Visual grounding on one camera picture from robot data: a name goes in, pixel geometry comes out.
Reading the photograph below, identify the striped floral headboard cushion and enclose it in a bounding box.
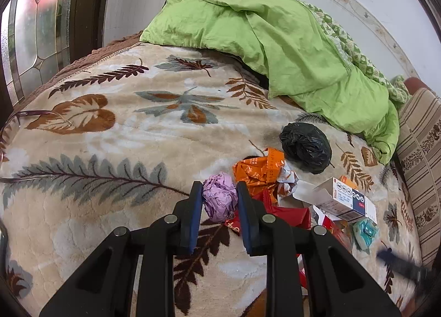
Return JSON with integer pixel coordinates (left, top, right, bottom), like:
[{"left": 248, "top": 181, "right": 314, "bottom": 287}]
[{"left": 394, "top": 87, "right": 441, "bottom": 269}]

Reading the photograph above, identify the white medicine box blue label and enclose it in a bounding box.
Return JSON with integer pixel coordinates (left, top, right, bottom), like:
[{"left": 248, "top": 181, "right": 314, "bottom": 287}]
[{"left": 293, "top": 177, "right": 378, "bottom": 224}]

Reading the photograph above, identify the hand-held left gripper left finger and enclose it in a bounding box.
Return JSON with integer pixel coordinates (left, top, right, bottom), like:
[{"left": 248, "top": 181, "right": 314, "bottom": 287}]
[{"left": 39, "top": 181, "right": 204, "bottom": 317}]

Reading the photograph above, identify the teal wrapper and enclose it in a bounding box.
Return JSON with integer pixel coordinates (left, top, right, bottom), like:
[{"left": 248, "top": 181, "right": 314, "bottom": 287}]
[{"left": 352, "top": 218, "right": 380, "bottom": 254}]

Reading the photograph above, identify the purple paper ball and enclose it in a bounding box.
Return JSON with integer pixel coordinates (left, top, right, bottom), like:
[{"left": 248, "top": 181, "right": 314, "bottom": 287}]
[{"left": 202, "top": 172, "right": 239, "bottom": 223}]

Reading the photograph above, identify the crumpled orange foil wrapper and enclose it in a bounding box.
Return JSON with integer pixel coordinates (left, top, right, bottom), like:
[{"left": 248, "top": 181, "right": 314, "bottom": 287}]
[{"left": 232, "top": 148, "right": 299, "bottom": 199}]

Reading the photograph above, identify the red plastic bag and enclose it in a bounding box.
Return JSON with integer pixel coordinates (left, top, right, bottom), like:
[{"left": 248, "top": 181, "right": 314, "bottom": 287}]
[{"left": 224, "top": 188, "right": 353, "bottom": 288}]

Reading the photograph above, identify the green patterned quilt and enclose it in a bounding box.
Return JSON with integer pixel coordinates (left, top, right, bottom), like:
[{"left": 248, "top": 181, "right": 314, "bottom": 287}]
[{"left": 296, "top": 0, "right": 412, "bottom": 104}]

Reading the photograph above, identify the stained glass door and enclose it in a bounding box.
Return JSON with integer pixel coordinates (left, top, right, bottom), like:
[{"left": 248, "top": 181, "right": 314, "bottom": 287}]
[{"left": 0, "top": 0, "right": 81, "bottom": 107}]

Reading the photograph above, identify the small knotted black plastic bag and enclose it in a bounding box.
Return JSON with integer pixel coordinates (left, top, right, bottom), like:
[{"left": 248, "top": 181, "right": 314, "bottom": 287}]
[{"left": 279, "top": 122, "right": 333, "bottom": 175}]

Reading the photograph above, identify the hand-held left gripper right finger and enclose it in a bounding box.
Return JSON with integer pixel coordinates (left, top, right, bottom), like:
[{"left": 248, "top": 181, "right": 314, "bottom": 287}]
[{"left": 236, "top": 181, "right": 402, "bottom": 317}]

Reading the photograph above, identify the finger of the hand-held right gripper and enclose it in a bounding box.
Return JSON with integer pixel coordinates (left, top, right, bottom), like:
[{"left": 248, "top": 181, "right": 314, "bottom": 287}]
[{"left": 377, "top": 248, "right": 431, "bottom": 292}]

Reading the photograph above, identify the pink upholstered headboard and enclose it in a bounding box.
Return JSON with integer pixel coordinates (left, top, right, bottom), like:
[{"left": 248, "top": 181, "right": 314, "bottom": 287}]
[{"left": 402, "top": 77, "right": 435, "bottom": 96}]

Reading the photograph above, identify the small orange carton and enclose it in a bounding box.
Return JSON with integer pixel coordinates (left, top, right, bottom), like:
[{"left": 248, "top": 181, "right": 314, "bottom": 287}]
[{"left": 338, "top": 175, "right": 359, "bottom": 189}]

